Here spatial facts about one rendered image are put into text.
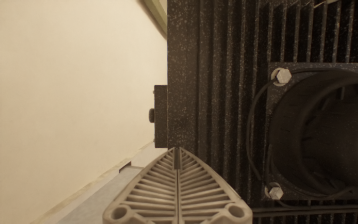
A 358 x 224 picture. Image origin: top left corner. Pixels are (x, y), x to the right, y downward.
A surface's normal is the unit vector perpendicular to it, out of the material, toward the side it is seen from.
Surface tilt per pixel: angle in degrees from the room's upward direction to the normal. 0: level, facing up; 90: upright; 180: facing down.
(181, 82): 90
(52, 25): 90
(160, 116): 90
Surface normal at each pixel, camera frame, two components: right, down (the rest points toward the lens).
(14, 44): 0.98, 0.02
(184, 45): 0.02, 0.08
